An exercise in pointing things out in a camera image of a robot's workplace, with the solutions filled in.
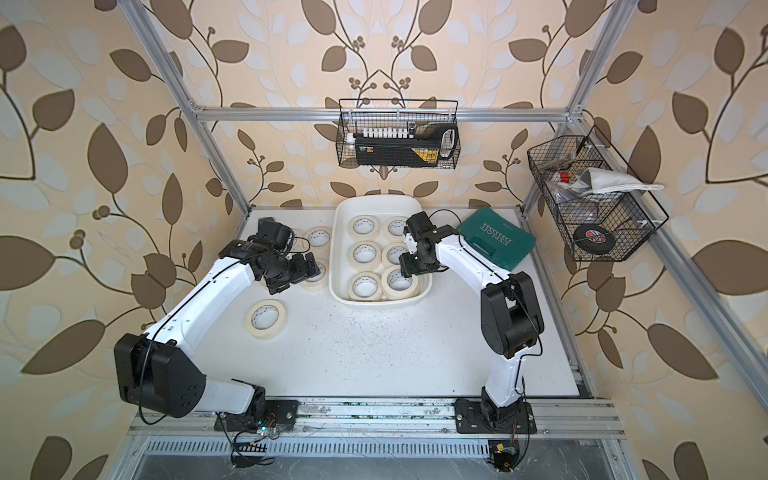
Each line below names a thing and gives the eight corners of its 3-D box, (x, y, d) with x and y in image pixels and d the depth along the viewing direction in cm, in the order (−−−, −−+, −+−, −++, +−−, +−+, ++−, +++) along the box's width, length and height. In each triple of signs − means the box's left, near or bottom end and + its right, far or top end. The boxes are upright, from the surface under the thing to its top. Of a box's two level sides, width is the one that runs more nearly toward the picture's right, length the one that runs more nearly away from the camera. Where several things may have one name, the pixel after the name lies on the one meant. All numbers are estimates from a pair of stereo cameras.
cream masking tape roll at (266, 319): (243, 339, 90) (238, 334, 87) (255, 304, 97) (251, 299, 94) (282, 339, 90) (278, 334, 87) (291, 304, 97) (288, 299, 94)
